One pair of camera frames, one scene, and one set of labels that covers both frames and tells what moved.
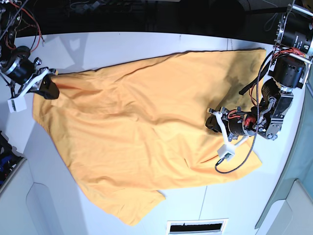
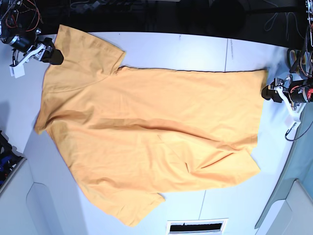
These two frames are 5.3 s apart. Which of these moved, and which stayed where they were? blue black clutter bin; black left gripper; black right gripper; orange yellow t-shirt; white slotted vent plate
Moved: orange yellow t-shirt; black right gripper; black left gripper
Stayed: white slotted vent plate; blue black clutter bin
